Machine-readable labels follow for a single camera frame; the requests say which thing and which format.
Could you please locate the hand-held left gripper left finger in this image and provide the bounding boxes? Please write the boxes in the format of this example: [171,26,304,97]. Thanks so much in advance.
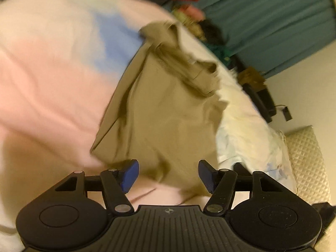
[54,159,139,214]

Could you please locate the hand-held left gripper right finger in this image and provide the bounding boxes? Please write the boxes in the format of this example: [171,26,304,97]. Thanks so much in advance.
[198,160,284,215]

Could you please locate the tan t-shirt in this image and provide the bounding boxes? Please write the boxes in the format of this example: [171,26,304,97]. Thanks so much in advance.
[90,21,229,198]

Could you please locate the black clothes pile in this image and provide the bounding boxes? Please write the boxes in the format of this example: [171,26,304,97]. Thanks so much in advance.
[199,18,224,46]

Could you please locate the white crumpled duvet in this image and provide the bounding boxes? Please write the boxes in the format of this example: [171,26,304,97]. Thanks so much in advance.
[215,83,298,189]

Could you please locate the black armchair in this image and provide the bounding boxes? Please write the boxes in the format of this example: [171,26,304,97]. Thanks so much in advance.
[241,83,277,123]

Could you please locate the quilted cream headboard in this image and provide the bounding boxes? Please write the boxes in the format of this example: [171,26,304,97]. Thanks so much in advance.
[285,125,332,206]

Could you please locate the brown paper bag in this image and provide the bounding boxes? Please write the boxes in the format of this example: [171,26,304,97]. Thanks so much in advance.
[237,67,266,85]

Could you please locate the green garment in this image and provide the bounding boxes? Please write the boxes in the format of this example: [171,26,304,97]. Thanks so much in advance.
[207,45,232,61]

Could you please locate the bed with white sheet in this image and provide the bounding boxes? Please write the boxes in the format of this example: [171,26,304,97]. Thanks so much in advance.
[0,0,298,252]

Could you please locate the pink garment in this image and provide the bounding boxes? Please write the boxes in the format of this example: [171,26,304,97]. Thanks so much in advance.
[181,5,206,21]

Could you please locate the wide blue curtain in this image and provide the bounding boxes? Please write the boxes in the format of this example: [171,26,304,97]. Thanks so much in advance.
[161,0,334,77]

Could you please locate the black wall socket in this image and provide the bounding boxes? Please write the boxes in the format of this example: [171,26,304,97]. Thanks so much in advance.
[282,106,293,122]

